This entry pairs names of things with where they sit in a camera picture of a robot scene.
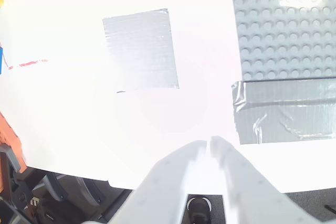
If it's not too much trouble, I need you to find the grey duct tape strip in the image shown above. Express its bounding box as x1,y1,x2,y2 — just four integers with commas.
230,78,336,145

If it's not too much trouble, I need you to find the grey studded lego baseplate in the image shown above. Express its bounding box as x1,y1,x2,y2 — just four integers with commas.
227,0,336,82

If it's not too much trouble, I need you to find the black office chair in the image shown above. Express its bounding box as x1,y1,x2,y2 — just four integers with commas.
0,144,132,224

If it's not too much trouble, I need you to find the orange object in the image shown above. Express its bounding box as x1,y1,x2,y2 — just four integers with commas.
0,112,26,196

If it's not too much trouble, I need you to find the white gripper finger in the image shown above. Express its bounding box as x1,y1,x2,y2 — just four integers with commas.
209,135,326,224
110,140,208,224

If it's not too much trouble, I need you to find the grey duct tape patch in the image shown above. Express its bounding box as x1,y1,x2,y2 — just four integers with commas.
101,8,181,94

